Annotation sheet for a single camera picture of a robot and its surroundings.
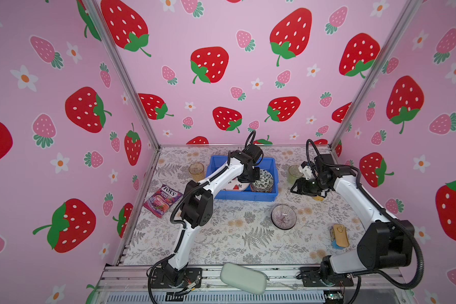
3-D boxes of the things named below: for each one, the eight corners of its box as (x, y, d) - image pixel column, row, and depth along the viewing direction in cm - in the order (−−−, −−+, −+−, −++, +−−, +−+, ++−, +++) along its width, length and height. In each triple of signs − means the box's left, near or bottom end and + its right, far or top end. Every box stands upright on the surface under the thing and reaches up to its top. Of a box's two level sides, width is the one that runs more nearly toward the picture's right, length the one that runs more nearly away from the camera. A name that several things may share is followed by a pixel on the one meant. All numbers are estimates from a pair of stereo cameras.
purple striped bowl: (271, 231, 88) (273, 226, 83) (268, 209, 95) (270, 204, 91) (296, 231, 88) (299, 226, 83) (291, 209, 95) (294, 204, 91)
